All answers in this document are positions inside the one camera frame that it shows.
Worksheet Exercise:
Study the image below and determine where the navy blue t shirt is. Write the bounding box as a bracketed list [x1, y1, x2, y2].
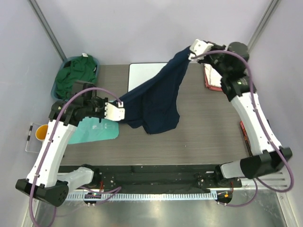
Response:
[120, 47, 190, 134]

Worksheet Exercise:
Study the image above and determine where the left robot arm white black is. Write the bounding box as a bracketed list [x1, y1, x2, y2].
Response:
[15, 81, 108, 207]

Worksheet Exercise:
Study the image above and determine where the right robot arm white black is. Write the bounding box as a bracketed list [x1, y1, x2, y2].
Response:
[189, 40, 294, 189]

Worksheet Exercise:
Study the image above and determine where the teal cutting board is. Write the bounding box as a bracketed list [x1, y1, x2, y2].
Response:
[68, 117, 119, 145]

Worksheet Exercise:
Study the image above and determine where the pink folded t shirt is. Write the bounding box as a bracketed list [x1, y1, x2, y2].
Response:
[204, 67, 224, 92]

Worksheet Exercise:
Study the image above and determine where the green t shirt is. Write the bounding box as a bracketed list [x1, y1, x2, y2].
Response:
[55, 54, 99, 100]

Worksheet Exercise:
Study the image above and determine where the teal laundry basket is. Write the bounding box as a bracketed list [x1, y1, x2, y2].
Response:
[50, 55, 100, 101]

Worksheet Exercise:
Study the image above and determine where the white board with black rim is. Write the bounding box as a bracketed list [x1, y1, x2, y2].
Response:
[127, 62, 167, 92]

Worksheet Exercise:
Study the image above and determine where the white mug orange inside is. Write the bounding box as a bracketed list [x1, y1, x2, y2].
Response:
[35, 124, 48, 142]

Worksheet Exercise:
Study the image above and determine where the black white marker pen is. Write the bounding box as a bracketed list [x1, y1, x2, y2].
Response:
[27, 125, 33, 142]

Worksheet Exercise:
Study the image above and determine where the clear acrylic tray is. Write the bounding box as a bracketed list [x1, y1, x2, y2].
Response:
[25, 122, 43, 154]

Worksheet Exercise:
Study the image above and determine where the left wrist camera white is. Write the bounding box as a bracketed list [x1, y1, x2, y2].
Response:
[104, 102, 125, 122]

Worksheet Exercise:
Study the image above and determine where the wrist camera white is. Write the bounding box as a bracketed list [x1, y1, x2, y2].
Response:
[188, 39, 214, 61]
[104, 102, 125, 122]

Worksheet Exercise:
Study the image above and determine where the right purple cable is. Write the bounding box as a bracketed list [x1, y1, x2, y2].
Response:
[191, 50, 295, 207]

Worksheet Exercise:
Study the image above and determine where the purple cable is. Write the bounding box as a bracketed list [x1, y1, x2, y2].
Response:
[28, 87, 125, 227]
[191, 50, 295, 207]

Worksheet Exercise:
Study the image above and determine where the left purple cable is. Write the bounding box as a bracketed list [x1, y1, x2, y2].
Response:
[28, 87, 125, 227]

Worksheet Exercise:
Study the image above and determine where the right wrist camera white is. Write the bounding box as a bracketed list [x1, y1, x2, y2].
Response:
[188, 39, 214, 61]

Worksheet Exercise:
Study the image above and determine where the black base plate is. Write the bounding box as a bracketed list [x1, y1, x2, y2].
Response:
[59, 165, 242, 190]

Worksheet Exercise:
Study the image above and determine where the white slotted cable duct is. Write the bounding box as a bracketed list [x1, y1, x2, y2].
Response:
[66, 191, 217, 201]

